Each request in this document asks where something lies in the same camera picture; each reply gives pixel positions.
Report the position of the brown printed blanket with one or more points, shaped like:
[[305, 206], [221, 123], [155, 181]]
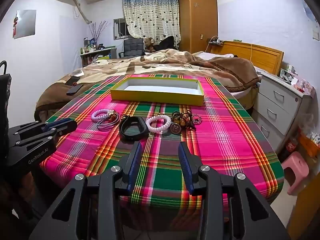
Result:
[[160, 65]]

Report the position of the black smartphone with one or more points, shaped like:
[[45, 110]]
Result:
[[75, 89]]

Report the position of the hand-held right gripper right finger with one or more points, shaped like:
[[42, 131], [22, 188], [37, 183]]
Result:
[[185, 166]]

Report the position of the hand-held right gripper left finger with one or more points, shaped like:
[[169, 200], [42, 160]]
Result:
[[133, 163]]

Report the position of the heart print curtain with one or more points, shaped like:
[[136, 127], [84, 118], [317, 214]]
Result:
[[150, 15]]

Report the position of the dark smartphone with red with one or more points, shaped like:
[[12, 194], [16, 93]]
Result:
[[72, 80]]

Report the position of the white pillow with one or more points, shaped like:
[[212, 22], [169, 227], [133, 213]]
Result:
[[215, 55]]

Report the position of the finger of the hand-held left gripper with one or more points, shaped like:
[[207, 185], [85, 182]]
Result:
[[66, 128], [58, 123]]

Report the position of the brown teddy bear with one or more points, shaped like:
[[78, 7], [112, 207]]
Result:
[[149, 43]]

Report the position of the plaid cloth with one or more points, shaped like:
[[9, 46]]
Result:
[[225, 135]]

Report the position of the shiny wall sheet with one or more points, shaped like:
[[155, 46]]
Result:
[[25, 23]]

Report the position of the dried branches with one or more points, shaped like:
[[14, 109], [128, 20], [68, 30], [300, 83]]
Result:
[[98, 31]]

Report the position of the small white box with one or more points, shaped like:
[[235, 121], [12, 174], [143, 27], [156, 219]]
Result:
[[77, 73]]

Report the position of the wooden wardrobe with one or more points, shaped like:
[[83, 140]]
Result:
[[197, 17]]

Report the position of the pink plastic stool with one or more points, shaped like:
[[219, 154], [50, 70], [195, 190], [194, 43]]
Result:
[[297, 170]]

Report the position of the eyeglasses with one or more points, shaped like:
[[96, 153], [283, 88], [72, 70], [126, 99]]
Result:
[[287, 76]]

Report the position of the window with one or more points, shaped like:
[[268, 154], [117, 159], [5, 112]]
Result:
[[119, 28]]

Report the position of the person's left forearm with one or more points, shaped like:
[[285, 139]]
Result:
[[12, 190]]

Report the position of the silver bangles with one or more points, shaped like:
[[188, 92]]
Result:
[[107, 126]]

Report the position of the yellow cardboard box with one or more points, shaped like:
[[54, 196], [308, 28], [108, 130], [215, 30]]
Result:
[[155, 97]]

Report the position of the wall calendar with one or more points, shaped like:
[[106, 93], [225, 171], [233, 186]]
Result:
[[314, 27]]

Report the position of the white drawer cabinet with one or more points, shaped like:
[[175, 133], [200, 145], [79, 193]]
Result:
[[277, 105]]

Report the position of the small wall shelf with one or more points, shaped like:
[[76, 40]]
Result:
[[214, 42]]

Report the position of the red can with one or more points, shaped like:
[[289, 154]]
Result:
[[291, 146]]

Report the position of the black bag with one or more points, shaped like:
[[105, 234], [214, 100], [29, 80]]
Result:
[[166, 43]]

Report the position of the black wristband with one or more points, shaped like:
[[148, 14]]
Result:
[[125, 135]]

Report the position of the wooden bed headboard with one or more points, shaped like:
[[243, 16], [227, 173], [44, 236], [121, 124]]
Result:
[[260, 55]]

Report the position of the black office chair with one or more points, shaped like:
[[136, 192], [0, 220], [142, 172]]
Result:
[[132, 47]]

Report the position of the air conditioner pipe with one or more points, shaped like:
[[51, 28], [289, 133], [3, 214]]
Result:
[[81, 12]]

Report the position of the cluttered white desk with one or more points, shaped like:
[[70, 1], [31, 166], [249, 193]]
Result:
[[100, 53]]

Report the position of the amber beaded charm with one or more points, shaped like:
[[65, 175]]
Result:
[[183, 121]]

